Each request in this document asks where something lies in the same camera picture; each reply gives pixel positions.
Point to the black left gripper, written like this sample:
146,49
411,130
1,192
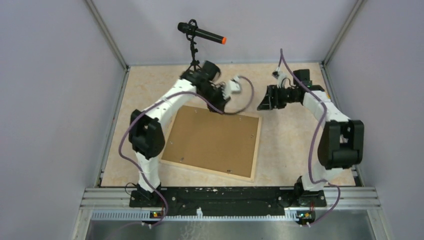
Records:
222,101

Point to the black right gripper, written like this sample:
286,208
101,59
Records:
271,100

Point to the white wooden photo frame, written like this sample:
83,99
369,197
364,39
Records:
224,145

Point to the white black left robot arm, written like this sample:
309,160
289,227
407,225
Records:
146,130

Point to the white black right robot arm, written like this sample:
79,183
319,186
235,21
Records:
342,139

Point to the black tripod microphone stand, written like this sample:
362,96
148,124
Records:
194,49

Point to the black microphone orange tip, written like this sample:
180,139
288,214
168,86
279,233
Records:
205,34

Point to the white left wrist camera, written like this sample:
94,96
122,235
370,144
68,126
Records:
233,86

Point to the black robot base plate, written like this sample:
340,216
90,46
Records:
236,201

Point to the aluminium rail front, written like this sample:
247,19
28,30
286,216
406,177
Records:
113,204

